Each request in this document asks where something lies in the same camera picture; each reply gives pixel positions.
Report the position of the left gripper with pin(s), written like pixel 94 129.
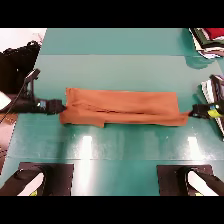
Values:
pixel 55 106

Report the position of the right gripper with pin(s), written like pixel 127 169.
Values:
pixel 200 111

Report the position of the orange garment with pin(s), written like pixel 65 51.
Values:
pixel 133 105

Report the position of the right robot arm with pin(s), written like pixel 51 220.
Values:
pixel 216 112

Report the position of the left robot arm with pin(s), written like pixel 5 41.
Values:
pixel 26 105

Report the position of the black garment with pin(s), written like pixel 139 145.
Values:
pixel 16 68

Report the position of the dark green garment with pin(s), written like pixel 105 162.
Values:
pixel 207 39

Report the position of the red garment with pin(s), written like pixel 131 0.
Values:
pixel 216 32

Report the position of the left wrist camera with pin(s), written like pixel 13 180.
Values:
pixel 33 74

